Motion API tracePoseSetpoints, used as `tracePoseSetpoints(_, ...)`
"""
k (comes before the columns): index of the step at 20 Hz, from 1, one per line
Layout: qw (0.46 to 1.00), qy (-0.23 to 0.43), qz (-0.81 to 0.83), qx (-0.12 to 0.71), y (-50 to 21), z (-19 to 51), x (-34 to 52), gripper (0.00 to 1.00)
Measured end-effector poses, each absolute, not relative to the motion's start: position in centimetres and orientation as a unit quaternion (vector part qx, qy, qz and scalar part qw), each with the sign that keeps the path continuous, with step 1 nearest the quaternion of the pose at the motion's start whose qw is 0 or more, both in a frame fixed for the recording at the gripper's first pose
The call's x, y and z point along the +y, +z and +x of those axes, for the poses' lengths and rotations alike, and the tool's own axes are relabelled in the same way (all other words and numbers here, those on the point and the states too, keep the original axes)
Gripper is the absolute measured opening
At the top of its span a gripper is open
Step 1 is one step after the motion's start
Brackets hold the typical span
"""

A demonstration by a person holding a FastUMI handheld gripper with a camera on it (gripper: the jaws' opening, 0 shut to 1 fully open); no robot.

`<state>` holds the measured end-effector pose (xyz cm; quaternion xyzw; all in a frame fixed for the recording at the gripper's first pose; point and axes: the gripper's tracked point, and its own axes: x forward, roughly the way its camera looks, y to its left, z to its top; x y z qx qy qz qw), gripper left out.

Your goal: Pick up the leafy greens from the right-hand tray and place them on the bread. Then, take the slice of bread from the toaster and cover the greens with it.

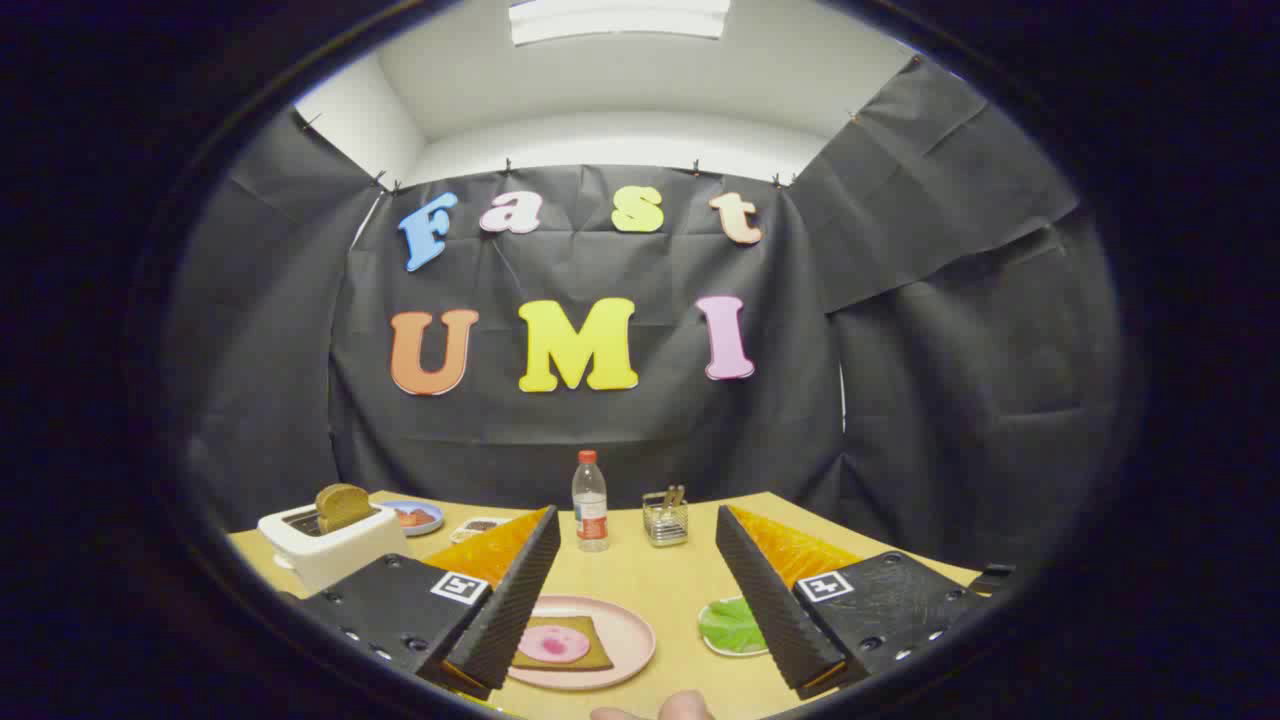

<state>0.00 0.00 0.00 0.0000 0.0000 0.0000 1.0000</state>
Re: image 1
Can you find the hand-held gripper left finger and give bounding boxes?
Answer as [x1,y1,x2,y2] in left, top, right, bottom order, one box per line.
[290,505,563,701]

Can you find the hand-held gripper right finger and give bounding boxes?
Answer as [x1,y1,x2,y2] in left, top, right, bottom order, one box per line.
[714,503,1016,701]

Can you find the green lettuce leaf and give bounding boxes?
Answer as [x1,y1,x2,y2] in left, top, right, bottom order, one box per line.
[703,598,769,654]

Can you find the brown toast slice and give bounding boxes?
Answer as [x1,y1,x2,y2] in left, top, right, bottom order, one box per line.
[315,483,376,534]

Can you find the pink ham slice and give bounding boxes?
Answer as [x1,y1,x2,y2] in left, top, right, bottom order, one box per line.
[517,625,592,664]

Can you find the white square plate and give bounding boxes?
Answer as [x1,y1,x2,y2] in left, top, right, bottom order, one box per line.
[697,596,771,658]

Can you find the brown bread slice with ham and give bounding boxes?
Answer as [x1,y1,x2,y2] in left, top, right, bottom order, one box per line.
[510,615,615,672]

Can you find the round pink plate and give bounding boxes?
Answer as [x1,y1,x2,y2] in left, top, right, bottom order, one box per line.
[505,595,657,691]

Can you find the clear plastic water bottle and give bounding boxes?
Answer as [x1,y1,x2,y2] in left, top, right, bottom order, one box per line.
[572,450,610,553]

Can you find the small blue plate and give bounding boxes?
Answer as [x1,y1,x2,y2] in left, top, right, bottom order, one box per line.
[378,500,446,538]

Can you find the white toaster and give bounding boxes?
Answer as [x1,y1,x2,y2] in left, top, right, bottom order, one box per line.
[257,500,411,593]

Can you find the white ceiling light panel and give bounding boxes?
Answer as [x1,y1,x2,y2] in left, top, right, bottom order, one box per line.
[508,0,731,46]

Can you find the metal wire utensil holder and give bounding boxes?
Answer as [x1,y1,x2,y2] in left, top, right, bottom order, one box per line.
[642,490,690,548]

